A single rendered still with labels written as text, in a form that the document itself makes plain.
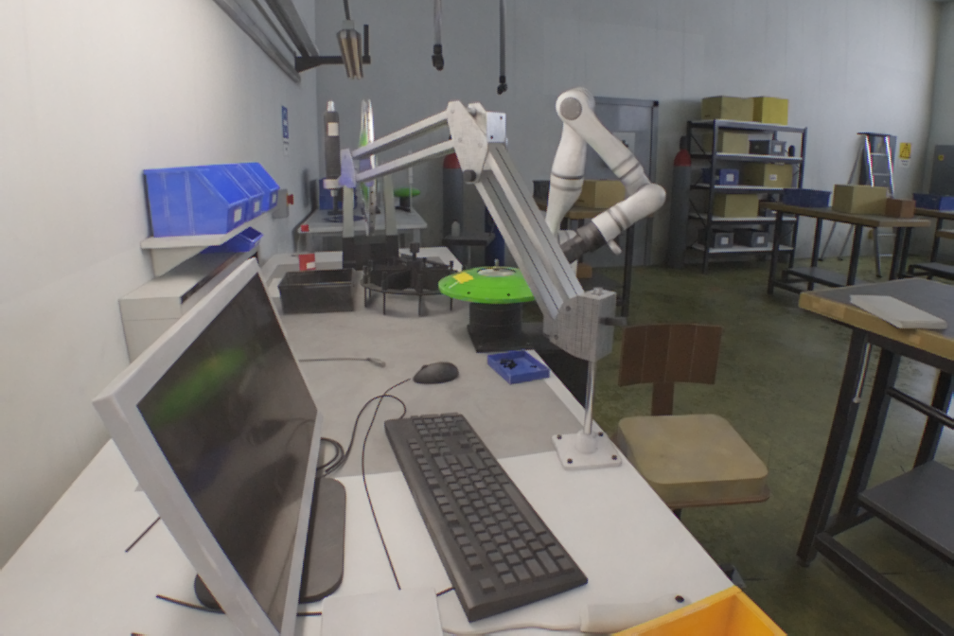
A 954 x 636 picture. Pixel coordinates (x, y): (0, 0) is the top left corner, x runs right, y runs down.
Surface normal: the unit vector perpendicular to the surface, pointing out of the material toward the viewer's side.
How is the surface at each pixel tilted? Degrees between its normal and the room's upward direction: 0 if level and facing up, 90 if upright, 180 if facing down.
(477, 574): 6
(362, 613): 0
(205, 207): 92
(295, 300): 93
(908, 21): 90
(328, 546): 0
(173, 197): 92
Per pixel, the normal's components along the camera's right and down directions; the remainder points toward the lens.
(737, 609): -0.95, 0.00
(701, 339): -0.32, 0.22
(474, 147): -0.69, 0.17
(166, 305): 0.20, 0.23
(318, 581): 0.00, -0.97
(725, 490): -0.02, 0.24
